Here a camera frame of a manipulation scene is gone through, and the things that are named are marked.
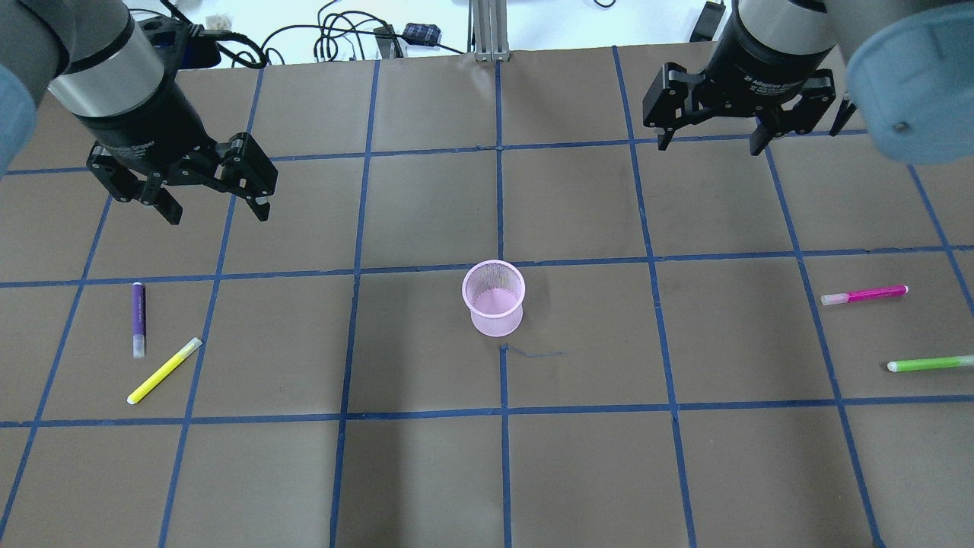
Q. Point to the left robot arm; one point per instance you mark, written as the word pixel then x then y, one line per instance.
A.
pixel 116 76

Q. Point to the purple pen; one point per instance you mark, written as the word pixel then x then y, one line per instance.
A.
pixel 138 321

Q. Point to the pink pen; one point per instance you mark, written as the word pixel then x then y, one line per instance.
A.
pixel 871 294

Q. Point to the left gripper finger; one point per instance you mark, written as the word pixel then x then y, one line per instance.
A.
pixel 123 185
pixel 247 172

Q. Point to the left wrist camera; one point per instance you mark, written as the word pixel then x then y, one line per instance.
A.
pixel 180 43

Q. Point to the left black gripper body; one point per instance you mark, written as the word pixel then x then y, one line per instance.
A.
pixel 151 129

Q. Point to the black power adapter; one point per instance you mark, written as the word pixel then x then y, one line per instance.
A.
pixel 421 34

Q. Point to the yellow highlighter pen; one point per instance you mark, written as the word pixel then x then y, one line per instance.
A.
pixel 164 371

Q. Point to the green highlighter pen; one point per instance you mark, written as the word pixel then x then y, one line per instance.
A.
pixel 930 364

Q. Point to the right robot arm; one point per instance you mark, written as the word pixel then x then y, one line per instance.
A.
pixel 905 66

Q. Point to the pink mesh cup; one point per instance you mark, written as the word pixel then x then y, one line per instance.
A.
pixel 494 292

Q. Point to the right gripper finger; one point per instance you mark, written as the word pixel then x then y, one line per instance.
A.
pixel 671 103
pixel 815 97

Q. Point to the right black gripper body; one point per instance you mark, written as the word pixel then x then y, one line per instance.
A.
pixel 765 65

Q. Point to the aluminium frame post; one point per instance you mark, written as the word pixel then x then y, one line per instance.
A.
pixel 488 31

